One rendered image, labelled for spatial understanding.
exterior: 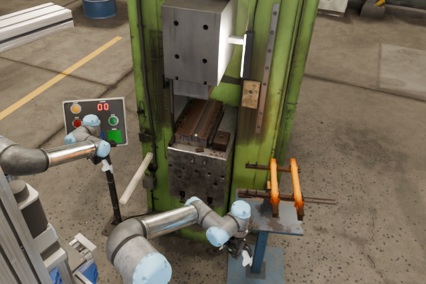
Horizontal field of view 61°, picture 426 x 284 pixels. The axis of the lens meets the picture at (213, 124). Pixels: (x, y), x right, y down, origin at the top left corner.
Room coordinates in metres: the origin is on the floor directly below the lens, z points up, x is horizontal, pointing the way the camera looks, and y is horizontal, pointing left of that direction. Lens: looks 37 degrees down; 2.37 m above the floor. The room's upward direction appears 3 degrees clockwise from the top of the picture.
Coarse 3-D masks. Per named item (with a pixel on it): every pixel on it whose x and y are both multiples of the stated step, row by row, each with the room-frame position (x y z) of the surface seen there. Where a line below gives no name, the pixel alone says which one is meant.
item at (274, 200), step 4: (272, 160) 1.53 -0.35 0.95; (272, 164) 1.50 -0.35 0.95; (272, 168) 1.47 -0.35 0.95; (272, 172) 1.43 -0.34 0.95; (272, 176) 1.40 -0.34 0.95; (272, 180) 1.38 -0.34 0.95; (276, 180) 1.38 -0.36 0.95; (272, 184) 1.34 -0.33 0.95; (276, 184) 1.34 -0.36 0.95; (272, 188) 1.32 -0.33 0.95; (276, 188) 1.32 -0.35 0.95; (272, 192) 1.29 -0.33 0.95; (276, 192) 1.29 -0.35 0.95; (272, 196) 1.27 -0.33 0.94; (276, 196) 1.26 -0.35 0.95; (272, 200) 1.24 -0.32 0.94; (276, 200) 1.23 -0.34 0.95; (272, 204) 1.22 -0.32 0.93; (276, 204) 1.21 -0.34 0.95; (272, 208) 1.20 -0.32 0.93; (276, 208) 1.18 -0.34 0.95; (272, 212) 1.18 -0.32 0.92; (276, 212) 1.15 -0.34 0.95; (276, 216) 1.15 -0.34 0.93
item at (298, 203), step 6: (294, 162) 1.53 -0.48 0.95; (294, 168) 1.48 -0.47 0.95; (294, 174) 1.43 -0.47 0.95; (294, 180) 1.38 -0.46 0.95; (294, 186) 1.34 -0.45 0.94; (294, 192) 1.31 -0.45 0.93; (300, 198) 1.25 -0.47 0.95; (294, 204) 1.23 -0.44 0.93; (300, 204) 1.21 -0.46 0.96; (300, 210) 1.17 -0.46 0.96; (300, 216) 1.14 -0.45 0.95
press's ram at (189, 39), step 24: (168, 0) 1.78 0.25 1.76; (192, 0) 1.80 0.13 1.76; (216, 0) 1.81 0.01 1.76; (168, 24) 1.70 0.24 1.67; (192, 24) 1.67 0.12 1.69; (216, 24) 1.64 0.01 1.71; (168, 48) 1.70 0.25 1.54; (192, 48) 1.67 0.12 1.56; (216, 48) 1.64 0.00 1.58; (168, 72) 1.70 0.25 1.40; (192, 72) 1.67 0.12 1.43; (216, 72) 1.64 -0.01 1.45
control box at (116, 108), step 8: (64, 104) 1.66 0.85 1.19; (72, 104) 1.67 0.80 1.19; (80, 104) 1.68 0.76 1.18; (88, 104) 1.68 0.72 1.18; (96, 104) 1.69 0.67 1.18; (104, 104) 1.70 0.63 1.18; (112, 104) 1.71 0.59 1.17; (120, 104) 1.71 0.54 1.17; (64, 112) 1.64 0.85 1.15; (72, 112) 1.64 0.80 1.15; (80, 112) 1.65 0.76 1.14; (88, 112) 1.66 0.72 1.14; (96, 112) 1.67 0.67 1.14; (104, 112) 1.67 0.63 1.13; (112, 112) 1.68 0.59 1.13; (120, 112) 1.69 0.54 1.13; (72, 120) 1.62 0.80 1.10; (80, 120) 1.63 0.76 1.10; (104, 120) 1.65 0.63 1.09; (120, 120) 1.67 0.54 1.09; (72, 128) 1.60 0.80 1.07; (104, 128) 1.63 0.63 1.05; (112, 128) 1.63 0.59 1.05; (120, 128) 1.64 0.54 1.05; (104, 136) 1.60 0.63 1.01; (120, 144) 1.59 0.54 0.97
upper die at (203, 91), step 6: (174, 84) 1.69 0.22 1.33; (180, 84) 1.68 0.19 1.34; (186, 84) 1.68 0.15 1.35; (192, 84) 1.67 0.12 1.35; (198, 84) 1.66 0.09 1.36; (204, 84) 1.65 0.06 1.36; (174, 90) 1.69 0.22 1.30; (180, 90) 1.68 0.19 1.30; (186, 90) 1.68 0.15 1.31; (192, 90) 1.67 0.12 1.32; (198, 90) 1.66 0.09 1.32; (204, 90) 1.65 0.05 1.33; (210, 90) 1.70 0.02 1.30; (192, 96) 1.67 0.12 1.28; (198, 96) 1.66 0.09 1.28; (204, 96) 1.65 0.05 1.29
